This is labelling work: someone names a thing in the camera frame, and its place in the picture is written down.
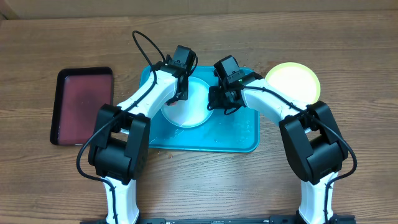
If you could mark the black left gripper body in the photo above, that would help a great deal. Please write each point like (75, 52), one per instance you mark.
(182, 95)

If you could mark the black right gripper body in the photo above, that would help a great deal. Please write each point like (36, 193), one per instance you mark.
(221, 102)

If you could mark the light blue plate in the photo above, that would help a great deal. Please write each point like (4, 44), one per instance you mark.
(192, 112)

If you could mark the yellow-green plate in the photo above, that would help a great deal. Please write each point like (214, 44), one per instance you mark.
(296, 81)

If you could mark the black and pink sponge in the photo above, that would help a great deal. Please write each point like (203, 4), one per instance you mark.
(173, 103)

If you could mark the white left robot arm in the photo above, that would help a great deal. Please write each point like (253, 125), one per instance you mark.
(117, 151)

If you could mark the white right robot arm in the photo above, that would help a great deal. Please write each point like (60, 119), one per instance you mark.
(314, 147)

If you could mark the teal plastic tray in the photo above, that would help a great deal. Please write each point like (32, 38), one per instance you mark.
(238, 132)

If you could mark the dark red water tray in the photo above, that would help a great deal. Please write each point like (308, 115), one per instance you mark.
(79, 94)

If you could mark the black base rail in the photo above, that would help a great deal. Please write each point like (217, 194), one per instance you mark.
(217, 221)

